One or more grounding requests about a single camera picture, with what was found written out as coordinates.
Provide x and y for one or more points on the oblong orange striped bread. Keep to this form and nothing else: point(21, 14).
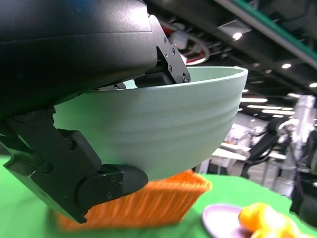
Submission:
point(260, 215)

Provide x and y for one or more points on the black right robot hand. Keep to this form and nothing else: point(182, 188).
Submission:
point(309, 205)

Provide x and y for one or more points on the red white curved frame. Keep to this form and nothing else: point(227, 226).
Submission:
point(179, 37)

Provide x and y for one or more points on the green tablecloth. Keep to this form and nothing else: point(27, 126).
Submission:
point(235, 188)

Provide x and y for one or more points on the lavender plate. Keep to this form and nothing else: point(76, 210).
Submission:
point(218, 218)

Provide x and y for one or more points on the pale green bowl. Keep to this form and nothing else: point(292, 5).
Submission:
point(161, 124)

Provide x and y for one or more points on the orange wicker basket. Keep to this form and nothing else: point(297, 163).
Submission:
point(148, 205)

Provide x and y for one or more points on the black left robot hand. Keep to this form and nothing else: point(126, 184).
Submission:
point(62, 49)

